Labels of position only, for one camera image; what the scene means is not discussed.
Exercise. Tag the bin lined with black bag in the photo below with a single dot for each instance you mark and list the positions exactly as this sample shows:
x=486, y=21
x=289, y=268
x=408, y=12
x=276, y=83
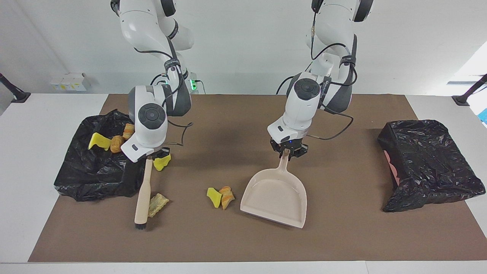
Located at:
x=91, y=171

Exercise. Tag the notched yellow sponge piece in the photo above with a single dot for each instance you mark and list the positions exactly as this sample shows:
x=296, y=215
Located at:
x=99, y=141

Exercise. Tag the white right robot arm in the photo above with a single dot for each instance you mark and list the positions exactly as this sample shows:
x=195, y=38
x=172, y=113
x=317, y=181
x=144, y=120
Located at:
x=150, y=114

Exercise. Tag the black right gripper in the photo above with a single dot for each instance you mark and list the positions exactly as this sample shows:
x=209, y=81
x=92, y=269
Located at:
x=161, y=153

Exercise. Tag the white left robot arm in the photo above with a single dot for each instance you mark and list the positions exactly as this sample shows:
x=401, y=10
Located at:
x=300, y=99

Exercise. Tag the beige hand brush black bristles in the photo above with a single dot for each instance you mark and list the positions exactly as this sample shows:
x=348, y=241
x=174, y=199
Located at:
x=144, y=198

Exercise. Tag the tan bread chunk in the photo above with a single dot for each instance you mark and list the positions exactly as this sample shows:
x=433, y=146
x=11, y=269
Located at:
x=159, y=203

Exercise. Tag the pink bin with black bag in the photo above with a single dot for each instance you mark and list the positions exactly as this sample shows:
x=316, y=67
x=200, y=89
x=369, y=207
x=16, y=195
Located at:
x=430, y=163

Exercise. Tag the small golden croissant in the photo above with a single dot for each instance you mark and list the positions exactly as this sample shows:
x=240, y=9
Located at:
x=128, y=131

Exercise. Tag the blue object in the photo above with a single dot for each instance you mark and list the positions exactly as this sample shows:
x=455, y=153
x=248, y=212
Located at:
x=484, y=116

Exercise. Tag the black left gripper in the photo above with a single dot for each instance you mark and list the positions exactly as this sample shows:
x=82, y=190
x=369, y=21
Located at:
x=289, y=146

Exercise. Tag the white wall socket box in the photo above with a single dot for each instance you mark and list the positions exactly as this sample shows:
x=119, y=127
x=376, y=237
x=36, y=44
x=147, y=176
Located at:
x=68, y=81

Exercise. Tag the brown table mat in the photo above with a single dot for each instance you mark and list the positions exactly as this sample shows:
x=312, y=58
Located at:
x=243, y=243

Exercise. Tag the black camera stand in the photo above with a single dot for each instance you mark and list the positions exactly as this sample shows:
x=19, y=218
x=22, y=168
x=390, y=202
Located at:
x=17, y=95
x=466, y=98

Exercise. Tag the beige plastic dustpan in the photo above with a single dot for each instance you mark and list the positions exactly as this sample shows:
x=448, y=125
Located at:
x=274, y=198

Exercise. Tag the striped orange croissant piece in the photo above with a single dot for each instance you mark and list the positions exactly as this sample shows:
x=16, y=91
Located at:
x=227, y=197

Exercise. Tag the brown round bun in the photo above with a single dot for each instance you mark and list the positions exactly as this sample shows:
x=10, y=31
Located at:
x=116, y=144

